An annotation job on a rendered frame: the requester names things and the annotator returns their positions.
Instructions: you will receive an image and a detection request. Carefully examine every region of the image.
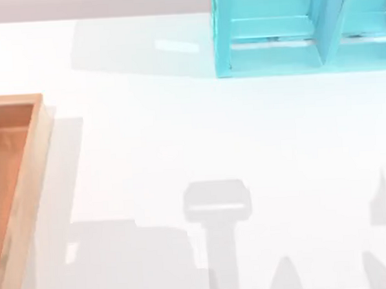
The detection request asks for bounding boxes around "light blue rack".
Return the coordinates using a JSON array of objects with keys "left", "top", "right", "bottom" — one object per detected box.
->
[{"left": 210, "top": 0, "right": 386, "bottom": 80}]

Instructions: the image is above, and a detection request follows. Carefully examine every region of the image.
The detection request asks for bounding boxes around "shallow salmon-coloured box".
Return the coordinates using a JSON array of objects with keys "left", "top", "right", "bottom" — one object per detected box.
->
[{"left": 0, "top": 92, "right": 63, "bottom": 289}]

